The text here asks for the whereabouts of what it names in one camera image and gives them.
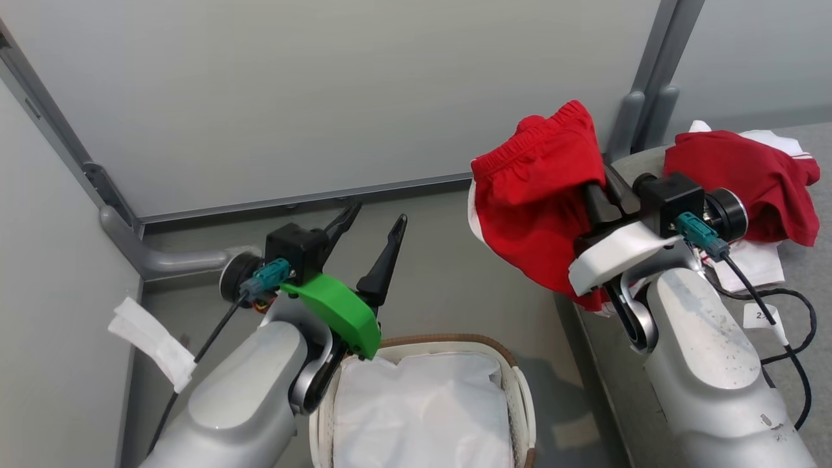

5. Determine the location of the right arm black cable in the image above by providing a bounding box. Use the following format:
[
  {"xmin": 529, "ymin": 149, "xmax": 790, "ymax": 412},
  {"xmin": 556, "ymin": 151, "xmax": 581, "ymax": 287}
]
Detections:
[{"xmin": 675, "ymin": 213, "xmax": 818, "ymax": 432}]

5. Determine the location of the white tape tag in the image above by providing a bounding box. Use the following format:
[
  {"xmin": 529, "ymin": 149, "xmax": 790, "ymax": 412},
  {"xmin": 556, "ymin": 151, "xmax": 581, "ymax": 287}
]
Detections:
[{"xmin": 107, "ymin": 297, "xmax": 197, "ymax": 395}]

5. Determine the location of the red shorts white trim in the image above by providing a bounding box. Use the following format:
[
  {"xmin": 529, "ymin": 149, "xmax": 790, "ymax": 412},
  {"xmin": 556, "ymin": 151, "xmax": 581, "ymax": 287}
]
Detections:
[{"xmin": 467, "ymin": 99, "xmax": 612, "ymax": 314}]

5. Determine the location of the grey upright partition foot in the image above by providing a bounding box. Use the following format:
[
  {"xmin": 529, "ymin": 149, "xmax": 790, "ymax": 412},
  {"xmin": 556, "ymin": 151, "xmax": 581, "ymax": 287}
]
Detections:
[
  {"xmin": 606, "ymin": 91, "xmax": 645, "ymax": 162},
  {"xmin": 643, "ymin": 86, "xmax": 681, "ymax": 151}
]

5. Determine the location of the small white cable label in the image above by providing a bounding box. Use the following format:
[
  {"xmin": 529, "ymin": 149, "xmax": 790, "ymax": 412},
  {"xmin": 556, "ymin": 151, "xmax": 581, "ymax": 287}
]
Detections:
[{"xmin": 742, "ymin": 302, "xmax": 779, "ymax": 330}]

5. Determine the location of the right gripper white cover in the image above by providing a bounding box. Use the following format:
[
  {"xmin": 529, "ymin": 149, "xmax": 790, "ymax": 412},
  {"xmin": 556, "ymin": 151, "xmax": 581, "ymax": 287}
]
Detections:
[{"xmin": 568, "ymin": 162, "xmax": 684, "ymax": 297}]

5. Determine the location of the grey double partition post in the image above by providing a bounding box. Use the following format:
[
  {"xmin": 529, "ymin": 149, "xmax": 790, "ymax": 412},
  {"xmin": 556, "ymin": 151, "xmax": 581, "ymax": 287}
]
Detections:
[{"xmin": 630, "ymin": 0, "xmax": 707, "ymax": 151}]

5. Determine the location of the white laundry basket wicker rim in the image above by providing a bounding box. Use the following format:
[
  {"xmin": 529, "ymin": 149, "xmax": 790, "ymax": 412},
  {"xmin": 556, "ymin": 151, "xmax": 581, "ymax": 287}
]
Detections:
[{"xmin": 309, "ymin": 333, "xmax": 538, "ymax": 468}]

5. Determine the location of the grey partition frame post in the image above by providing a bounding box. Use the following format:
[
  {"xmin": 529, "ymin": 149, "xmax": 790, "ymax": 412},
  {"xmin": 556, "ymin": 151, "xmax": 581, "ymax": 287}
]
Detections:
[{"xmin": 0, "ymin": 18, "xmax": 142, "ymax": 229}]

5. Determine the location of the white basket liner cloth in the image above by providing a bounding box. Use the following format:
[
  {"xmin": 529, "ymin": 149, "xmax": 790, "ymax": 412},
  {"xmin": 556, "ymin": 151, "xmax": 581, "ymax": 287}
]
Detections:
[{"xmin": 331, "ymin": 351, "xmax": 515, "ymax": 468}]

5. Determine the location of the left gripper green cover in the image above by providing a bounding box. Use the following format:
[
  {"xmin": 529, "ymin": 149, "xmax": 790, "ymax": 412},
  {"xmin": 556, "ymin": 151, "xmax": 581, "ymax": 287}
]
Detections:
[{"xmin": 279, "ymin": 201, "xmax": 409, "ymax": 361}]

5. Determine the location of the grey partition bottom rail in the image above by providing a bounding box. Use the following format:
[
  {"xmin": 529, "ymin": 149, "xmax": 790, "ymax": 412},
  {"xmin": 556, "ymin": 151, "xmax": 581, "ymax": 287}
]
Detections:
[{"xmin": 139, "ymin": 172, "xmax": 473, "ymax": 226}]

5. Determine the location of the grey curved partition foot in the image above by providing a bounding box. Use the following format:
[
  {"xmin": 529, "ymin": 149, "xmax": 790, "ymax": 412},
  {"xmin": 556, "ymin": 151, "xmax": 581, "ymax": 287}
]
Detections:
[{"xmin": 99, "ymin": 205, "xmax": 262, "ymax": 282}]

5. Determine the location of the grey fabric sofa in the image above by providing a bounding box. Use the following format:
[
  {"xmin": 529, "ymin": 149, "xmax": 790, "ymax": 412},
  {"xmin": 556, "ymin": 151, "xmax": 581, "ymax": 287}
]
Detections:
[{"xmin": 554, "ymin": 121, "xmax": 832, "ymax": 468}]

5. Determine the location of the red and white jersey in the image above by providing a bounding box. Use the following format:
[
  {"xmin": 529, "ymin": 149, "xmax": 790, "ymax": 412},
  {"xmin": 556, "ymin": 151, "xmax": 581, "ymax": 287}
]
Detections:
[{"xmin": 663, "ymin": 120, "xmax": 822, "ymax": 293}]

